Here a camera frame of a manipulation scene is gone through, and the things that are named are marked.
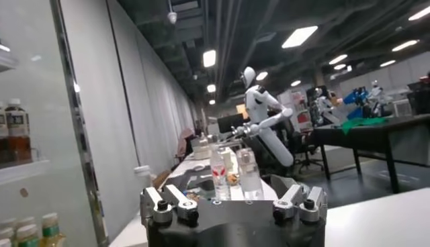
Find black office chair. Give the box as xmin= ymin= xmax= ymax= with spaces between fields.
xmin=288 ymin=129 xmax=324 ymax=174

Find clear tumbler white lid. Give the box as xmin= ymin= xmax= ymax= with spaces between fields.
xmin=133 ymin=164 xmax=154 ymax=189

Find dark tea bottle white cap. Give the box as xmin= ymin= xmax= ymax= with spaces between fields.
xmin=3 ymin=98 xmax=33 ymax=164

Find white robot behind black table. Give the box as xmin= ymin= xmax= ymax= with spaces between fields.
xmin=368 ymin=79 xmax=388 ymax=117

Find white shelf red items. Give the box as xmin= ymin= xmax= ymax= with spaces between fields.
xmin=284 ymin=90 xmax=314 ymax=132

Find black table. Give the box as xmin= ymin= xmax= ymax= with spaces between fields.
xmin=312 ymin=113 xmax=430 ymax=195

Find pink jacket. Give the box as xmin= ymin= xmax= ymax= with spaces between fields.
xmin=176 ymin=127 xmax=196 ymax=164

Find cream thermos jug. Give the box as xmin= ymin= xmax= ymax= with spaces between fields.
xmin=220 ymin=147 xmax=235 ymax=170

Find white rectangular table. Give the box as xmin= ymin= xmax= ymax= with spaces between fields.
xmin=109 ymin=147 xmax=280 ymax=247

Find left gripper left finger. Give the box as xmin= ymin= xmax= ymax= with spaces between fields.
xmin=140 ymin=183 xmax=200 ymax=225

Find white humanoid robot body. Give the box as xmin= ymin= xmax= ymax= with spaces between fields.
xmin=240 ymin=66 xmax=295 ymax=168

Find water bottle red label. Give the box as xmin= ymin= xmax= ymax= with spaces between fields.
xmin=210 ymin=147 xmax=231 ymax=201

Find black computer monitor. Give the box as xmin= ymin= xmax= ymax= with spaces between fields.
xmin=216 ymin=113 xmax=246 ymax=134

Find glass door display fridge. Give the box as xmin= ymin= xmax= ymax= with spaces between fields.
xmin=0 ymin=0 xmax=109 ymax=247

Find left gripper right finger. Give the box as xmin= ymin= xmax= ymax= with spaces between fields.
xmin=270 ymin=174 xmax=329 ymax=224

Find tea bottle green label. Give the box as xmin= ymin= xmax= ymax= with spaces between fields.
xmin=16 ymin=224 xmax=40 ymax=247
xmin=40 ymin=212 xmax=67 ymax=247
xmin=0 ymin=228 xmax=15 ymax=247

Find green cloth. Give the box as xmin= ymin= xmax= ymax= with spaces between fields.
xmin=341 ymin=116 xmax=388 ymax=135

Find clear plastic water bottle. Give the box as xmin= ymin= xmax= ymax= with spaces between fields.
xmin=236 ymin=147 xmax=265 ymax=201

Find cream steamer pot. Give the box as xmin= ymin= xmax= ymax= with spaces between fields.
xmin=193 ymin=137 xmax=212 ymax=160

